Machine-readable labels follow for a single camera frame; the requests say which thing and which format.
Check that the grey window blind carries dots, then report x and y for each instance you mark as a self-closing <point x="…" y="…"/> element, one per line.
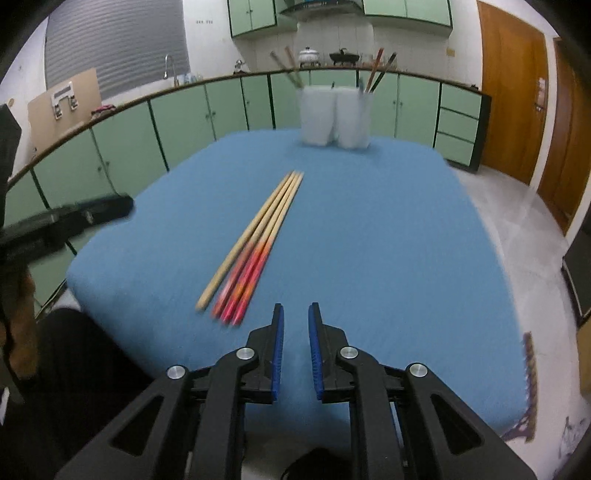
<point x="115" y="41"/>

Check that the cardboard box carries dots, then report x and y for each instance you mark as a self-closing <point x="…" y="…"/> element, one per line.
<point x="585" y="346"/>

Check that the white cooking pot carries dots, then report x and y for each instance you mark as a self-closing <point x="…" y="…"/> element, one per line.
<point x="309" y="56"/>

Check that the wooden door in doorway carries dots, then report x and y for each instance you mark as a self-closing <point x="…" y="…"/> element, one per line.
<point x="570" y="138"/>

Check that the plain bamboo chopstick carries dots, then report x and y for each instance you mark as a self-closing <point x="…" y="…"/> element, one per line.
<point x="245" y="240"/>
<point x="284" y="70"/>

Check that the range hood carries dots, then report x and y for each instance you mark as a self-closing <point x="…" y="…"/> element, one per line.
<point x="323" y="5"/>

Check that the green base cabinets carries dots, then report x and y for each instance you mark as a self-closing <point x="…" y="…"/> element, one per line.
<point x="129" y="134"/>

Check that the red cloth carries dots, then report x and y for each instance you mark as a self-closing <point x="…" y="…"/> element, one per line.
<point x="102" y="110"/>

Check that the blue tablecloth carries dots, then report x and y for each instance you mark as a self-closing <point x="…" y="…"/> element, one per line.
<point x="369" y="254"/>

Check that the green wall cabinets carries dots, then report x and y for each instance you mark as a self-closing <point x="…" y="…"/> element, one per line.
<point x="406" y="9"/>

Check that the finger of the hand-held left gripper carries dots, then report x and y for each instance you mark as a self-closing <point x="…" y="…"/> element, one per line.
<point x="111" y="207"/>

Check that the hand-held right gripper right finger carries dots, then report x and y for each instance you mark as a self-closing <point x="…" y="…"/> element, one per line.
<point x="314" y="360"/>

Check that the white two-compartment utensil holder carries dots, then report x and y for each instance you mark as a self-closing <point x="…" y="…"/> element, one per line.
<point x="318" y="120"/>

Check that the pink-ended bamboo chopstick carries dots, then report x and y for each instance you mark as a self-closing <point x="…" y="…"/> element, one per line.
<point x="294" y="67"/>
<point x="247" y="277"/>
<point x="257" y="277"/>
<point x="238" y="277"/>

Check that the closed wooden door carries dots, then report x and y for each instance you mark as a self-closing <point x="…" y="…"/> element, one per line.
<point x="512" y="83"/>

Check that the person's left hand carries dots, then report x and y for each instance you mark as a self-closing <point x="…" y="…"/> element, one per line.
<point x="23" y="323"/>

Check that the dark brown chopstick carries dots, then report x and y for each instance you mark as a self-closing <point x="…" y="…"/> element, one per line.
<point x="375" y="69"/>
<point x="384" y="71"/>

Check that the chrome kitchen faucet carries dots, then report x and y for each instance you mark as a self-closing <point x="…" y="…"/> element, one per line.
<point x="167" y="64"/>

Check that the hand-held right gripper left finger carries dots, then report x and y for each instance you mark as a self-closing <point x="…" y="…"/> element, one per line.
<point x="277" y="360"/>

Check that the black wok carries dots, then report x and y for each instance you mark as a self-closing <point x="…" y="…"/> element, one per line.
<point x="344" y="57"/>

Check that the black glass cabinet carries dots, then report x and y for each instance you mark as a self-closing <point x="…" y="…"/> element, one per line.
<point x="579" y="277"/>

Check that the brown kitchen countertop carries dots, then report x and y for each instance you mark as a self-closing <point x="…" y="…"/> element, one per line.
<point x="138" y="98"/>

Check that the metal kettle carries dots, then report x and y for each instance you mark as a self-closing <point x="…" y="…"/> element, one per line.
<point x="238" y="67"/>

